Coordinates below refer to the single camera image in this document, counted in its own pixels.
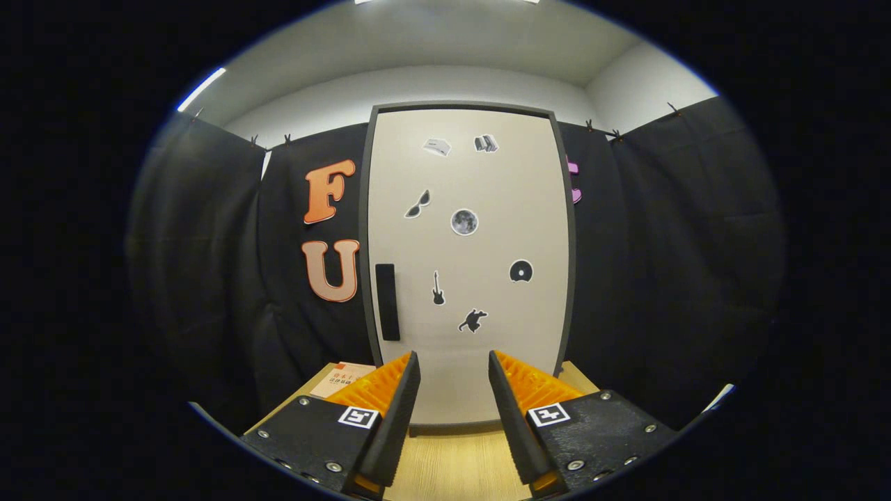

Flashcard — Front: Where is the dark grey shoe cabinet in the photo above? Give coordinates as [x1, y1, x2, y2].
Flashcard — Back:
[358, 101, 577, 438]

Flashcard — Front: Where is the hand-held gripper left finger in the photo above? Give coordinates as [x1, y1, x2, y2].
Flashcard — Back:
[239, 350, 422, 498]

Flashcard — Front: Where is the white panel edge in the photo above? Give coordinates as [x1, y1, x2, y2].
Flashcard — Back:
[700, 383, 736, 415]

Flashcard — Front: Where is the black door handle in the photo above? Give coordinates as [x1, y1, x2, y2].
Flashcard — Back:
[375, 263, 402, 342]

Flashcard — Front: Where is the black backdrop cloth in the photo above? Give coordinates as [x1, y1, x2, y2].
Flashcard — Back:
[127, 96, 786, 432]

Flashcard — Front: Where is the long ceiling light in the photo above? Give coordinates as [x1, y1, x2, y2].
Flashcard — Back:
[177, 67, 227, 113]

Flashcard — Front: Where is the beige shoe cabinet door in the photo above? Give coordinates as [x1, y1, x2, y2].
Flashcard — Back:
[368, 109, 570, 425]

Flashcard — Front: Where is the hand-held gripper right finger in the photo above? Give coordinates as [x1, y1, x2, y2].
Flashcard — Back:
[487, 349, 677, 498]

